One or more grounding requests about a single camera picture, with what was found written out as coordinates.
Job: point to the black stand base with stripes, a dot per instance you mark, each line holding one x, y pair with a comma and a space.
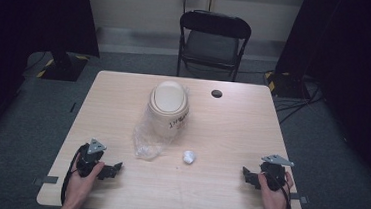
285, 85
63, 66

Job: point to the clear plastic bag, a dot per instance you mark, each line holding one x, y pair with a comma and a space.
147, 141

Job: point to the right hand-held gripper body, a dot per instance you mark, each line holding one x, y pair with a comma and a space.
273, 174

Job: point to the black curtain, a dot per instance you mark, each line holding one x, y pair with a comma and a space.
29, 22
353, 64

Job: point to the white paper ball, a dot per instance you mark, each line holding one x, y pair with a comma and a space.
189, 157

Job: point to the person's left hand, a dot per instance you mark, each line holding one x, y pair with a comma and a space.
80, 186

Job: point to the black folding chair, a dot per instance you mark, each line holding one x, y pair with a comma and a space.
211, 44

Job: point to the grey table edge bracket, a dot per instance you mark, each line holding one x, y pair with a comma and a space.
299, 198
46, 180

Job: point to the person's right hand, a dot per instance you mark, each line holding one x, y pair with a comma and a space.
274, 201

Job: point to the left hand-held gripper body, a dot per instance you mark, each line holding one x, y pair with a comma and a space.
86, 162

